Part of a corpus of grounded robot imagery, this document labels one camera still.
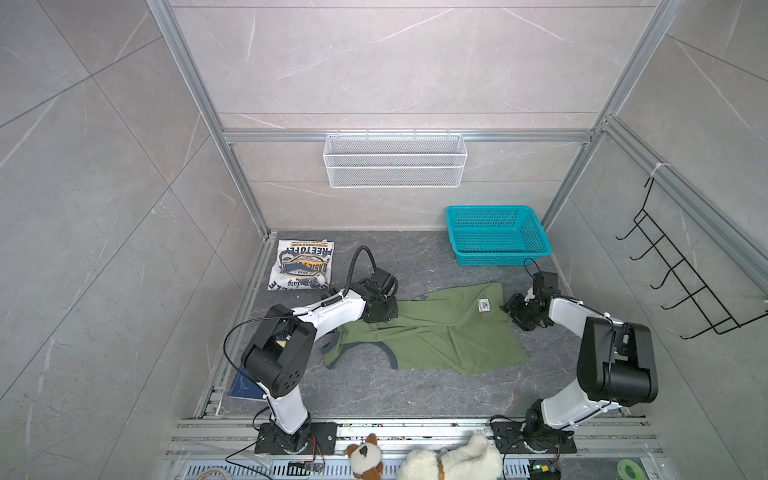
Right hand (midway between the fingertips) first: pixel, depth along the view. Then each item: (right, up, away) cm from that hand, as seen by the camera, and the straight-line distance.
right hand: (506, 307), depth 96 cm
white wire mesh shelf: (-37, +50, +5) cm, 62 cm away
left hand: (-37, +1, -4) cm, 38 cm away
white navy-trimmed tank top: (-70, +14, +8) cm, 72 cm away
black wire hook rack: (+30, +7, -34) cm, 45 cm away
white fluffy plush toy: (-20, -27, -34) cm, 48 cm away
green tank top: (-22, -6, -5) cm, 23 cm away
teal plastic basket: (+4, +25, +22) cm, 34 cm away
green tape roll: (+19, -34, -26) cm, 47 cm away
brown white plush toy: (-44, -31, -28) cm, 60 cm away
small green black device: (-1, -35, -25) cm, 43 cm away
